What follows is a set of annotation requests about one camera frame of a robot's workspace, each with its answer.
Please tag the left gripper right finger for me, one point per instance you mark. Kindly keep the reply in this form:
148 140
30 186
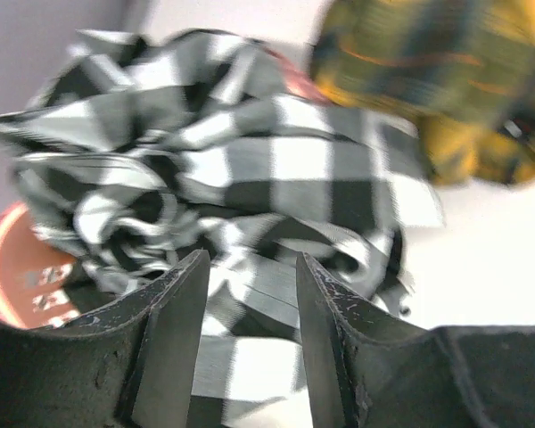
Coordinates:
366 368

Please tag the yellow plaid shirt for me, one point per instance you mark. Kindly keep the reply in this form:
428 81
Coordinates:
462 71

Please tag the black white checkered shirt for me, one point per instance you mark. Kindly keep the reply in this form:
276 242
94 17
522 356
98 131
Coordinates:
137 154

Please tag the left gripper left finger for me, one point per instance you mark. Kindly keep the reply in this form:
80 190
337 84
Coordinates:
129 363

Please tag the pink laundry basket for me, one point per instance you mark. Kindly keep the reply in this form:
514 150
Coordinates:
32 271

